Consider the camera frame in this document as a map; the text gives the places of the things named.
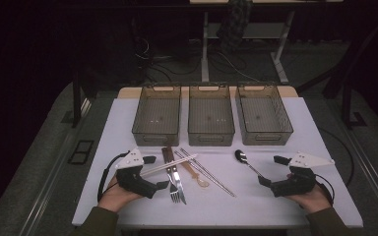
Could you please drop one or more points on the smoky transparent plastic bin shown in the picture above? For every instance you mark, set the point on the smoky transparent plastic bin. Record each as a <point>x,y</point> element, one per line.
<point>262,116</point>
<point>157,119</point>
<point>211,119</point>

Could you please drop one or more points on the person's left hand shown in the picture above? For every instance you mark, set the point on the person's left hand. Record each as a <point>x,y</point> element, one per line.
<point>116,196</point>

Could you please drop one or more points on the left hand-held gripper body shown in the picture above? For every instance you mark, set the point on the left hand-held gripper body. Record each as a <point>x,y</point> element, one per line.
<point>134,182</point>

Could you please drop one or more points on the metal spoon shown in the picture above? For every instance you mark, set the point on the metal spoon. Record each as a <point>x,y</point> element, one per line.
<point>240,156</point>

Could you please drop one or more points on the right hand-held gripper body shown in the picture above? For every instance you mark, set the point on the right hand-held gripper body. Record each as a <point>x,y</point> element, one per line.
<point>295,185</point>

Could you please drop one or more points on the black metal stand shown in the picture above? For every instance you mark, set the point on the black metal stand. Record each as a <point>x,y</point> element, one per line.
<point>347,108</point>
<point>76,105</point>

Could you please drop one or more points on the white chopstick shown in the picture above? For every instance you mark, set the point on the white chopstick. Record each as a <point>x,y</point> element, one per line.
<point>160,170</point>

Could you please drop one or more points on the person's right hand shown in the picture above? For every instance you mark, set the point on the person's right hand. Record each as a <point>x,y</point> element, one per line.
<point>313,200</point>

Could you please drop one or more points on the desk with white legs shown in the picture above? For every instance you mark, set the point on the desk with white legs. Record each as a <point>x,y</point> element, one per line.
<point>252,30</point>

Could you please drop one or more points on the wooden spoon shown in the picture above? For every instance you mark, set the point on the wooden spoon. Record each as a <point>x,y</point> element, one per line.
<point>203,183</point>

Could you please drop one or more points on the dark patterned cloth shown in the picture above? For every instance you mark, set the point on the dark patterned cloth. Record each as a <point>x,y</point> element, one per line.
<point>234,23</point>

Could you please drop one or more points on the black floor socket frame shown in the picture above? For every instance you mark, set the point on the black floor socket frame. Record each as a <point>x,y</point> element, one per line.
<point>75,159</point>

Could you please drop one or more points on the metal chopstick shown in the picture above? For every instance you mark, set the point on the metal chopstick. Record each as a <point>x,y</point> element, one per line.
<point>221,184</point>
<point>183,158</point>

